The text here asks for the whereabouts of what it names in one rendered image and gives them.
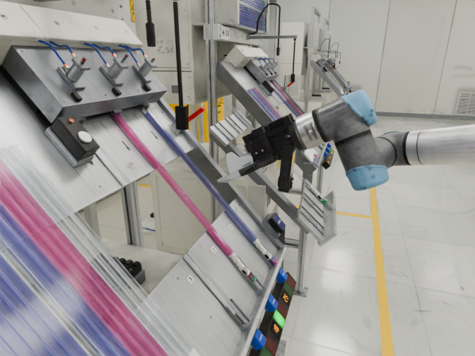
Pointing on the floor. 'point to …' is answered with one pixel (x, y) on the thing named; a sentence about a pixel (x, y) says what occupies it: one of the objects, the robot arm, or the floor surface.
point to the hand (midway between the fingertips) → (230, 174)
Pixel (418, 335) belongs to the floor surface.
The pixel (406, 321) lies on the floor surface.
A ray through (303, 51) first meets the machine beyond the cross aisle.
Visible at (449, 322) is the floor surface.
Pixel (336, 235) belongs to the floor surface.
